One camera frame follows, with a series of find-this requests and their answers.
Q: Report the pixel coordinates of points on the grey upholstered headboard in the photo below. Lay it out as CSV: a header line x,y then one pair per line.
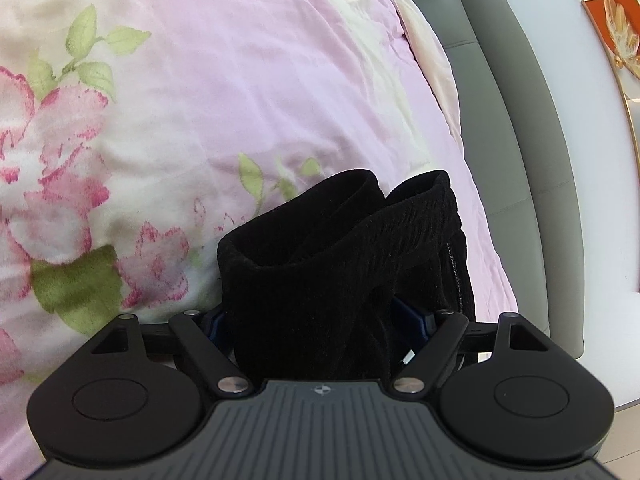
x,y
516,150

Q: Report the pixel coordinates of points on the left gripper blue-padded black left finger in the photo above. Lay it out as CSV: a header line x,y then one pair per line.
x,y
188,340

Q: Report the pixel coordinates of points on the black pants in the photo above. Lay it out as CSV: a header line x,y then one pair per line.
x,y
334,284

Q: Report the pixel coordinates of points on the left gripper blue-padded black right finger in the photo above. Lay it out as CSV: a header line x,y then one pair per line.
x,y
429,347

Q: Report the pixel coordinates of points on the pink floral duvet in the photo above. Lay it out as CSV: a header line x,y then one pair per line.
x,y
135,133

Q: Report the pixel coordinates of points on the gold framed wall art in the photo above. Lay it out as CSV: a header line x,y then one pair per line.
x,y
616,23

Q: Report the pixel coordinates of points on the cream pillow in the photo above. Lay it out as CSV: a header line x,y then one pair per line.
x,y
434,64

